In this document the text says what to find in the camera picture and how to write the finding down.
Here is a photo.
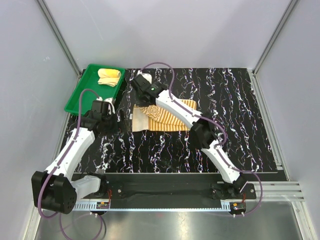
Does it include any yellow orange striped towel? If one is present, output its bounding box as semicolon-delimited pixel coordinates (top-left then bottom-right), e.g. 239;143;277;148
131;105;190;132

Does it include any yellow cream towel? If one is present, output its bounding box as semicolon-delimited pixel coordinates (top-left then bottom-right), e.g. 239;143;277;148
97;68;121;87

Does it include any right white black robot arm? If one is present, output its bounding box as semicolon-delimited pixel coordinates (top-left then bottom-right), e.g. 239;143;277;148
133;83;248;199

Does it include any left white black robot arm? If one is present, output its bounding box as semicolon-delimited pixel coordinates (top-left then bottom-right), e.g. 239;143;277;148
31;110;119;219

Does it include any green plastic tray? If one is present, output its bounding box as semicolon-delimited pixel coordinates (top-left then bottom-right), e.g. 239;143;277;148
64;63;126;117

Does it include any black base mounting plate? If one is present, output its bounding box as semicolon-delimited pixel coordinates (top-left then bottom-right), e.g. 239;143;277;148
84;173;258;203

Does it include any left small controller board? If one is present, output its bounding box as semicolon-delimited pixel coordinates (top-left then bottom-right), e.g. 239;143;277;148
96;201;110;209

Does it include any small controller board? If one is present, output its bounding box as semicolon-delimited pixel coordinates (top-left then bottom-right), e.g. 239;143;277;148
230;202;247;212
96;201;110;209

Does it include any right small controller board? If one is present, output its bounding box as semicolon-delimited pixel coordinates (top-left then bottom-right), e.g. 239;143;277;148
230;202;247;212

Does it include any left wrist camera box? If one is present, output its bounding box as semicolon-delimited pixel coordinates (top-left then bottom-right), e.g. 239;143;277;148
91;97;116;116

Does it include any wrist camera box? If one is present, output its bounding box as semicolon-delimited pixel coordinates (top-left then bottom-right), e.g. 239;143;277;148
91;97;116;116
130;73;152;92

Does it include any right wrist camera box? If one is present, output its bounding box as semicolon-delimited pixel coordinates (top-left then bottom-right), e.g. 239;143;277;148
130;73;152;92

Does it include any slotted aluminium cable duct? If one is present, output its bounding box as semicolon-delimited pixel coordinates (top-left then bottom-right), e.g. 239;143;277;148
73;199;231;212

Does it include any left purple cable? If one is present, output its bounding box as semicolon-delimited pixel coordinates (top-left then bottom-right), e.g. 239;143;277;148
36;88;108;240

